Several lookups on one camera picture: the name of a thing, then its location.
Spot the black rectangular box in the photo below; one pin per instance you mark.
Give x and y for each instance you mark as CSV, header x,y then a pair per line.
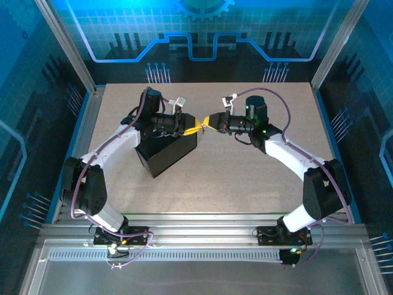
x,y
165,156

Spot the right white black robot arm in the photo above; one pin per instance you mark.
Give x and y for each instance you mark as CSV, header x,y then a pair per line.
x,y
291,153

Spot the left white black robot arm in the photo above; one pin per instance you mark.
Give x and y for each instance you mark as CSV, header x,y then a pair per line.
x,y
116,144

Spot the black connector box with light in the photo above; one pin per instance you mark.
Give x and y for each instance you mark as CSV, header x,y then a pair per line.
x,y
288,260

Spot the grey metal panel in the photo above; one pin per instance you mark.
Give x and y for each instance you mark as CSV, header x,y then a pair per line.
x,y
199,279

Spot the aluminium side frame rail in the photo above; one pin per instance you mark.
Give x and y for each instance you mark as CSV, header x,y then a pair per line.
x,y
87,116

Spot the aluminium frame rail with bases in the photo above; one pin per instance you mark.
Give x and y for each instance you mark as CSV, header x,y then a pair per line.
x,y
199,230

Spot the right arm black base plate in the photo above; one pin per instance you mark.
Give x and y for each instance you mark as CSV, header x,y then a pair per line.
x,y
265,236

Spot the aluminium frame post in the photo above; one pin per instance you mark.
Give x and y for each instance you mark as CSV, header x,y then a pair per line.
x,y
69,49
336,49

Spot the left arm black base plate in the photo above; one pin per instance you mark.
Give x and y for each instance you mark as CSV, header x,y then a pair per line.
x,y
141,240

